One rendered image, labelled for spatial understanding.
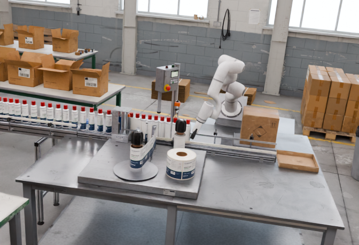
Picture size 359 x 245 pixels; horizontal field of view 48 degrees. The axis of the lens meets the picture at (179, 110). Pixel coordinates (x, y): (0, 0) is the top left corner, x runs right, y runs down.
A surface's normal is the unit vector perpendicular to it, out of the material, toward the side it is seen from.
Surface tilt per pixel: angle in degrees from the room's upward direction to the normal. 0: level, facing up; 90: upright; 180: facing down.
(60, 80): 90
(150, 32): 90
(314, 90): 91
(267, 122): 90
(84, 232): 1
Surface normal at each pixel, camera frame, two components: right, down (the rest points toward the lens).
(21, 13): -0.27, 0.29
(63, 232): 0.08, -0.95
